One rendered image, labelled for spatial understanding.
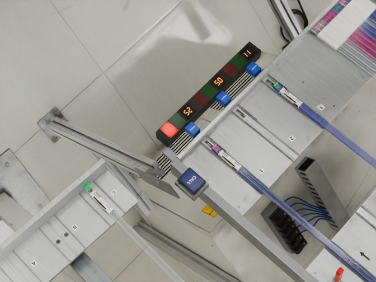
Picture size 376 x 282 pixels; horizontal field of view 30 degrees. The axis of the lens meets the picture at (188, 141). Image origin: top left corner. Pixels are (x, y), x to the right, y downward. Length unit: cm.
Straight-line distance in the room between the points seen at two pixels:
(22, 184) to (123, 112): 41
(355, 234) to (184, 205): 61
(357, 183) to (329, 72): 52
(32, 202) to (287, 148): 94
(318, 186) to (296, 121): 36
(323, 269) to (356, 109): 67
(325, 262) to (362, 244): 9
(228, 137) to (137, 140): 79
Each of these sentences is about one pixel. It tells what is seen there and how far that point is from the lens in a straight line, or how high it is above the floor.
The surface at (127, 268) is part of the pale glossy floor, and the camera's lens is 252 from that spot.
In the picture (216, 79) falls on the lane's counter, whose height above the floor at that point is 65.
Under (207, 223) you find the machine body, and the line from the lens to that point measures 192.
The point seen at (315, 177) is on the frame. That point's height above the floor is 66.
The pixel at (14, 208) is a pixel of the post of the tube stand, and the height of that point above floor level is 16.
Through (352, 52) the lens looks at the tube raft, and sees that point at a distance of 178.
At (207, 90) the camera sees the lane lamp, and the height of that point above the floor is 65.
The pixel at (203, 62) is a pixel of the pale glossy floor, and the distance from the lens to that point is 248.
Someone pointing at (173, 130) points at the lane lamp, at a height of 66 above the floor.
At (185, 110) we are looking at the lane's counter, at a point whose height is 65.
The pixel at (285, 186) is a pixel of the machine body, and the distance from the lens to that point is 197.
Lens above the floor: 205
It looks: 55 degrees down
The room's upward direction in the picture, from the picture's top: 110 degrees clockwise
